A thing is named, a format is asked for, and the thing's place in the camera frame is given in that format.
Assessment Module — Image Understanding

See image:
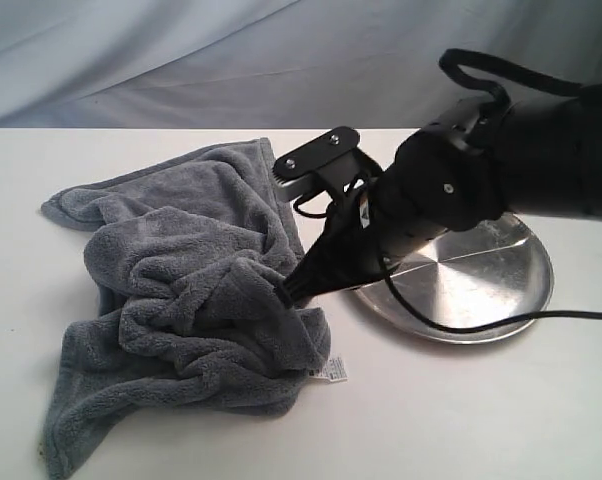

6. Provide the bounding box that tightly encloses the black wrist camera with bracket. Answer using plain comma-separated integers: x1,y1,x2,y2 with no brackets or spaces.
272,126,383,203

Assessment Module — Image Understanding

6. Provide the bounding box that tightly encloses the grey fluffy towel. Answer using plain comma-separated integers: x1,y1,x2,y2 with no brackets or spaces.
41,138,331,479

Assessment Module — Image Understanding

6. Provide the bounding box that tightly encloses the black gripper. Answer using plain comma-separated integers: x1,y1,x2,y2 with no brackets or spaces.
275,192,396,306

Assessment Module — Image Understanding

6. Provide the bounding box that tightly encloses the grey backdrop cloth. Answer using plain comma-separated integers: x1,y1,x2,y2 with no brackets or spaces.
0,1,602,129

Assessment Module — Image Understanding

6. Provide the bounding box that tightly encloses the round stainless steel plate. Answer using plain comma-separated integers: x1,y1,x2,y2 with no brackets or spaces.
353,214,554,344

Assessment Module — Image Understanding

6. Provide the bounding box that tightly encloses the black cable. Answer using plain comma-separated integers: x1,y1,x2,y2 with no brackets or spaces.
293,47,602,332

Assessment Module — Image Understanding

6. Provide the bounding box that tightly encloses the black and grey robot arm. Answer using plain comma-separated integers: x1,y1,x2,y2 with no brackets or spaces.
273,84,602,305

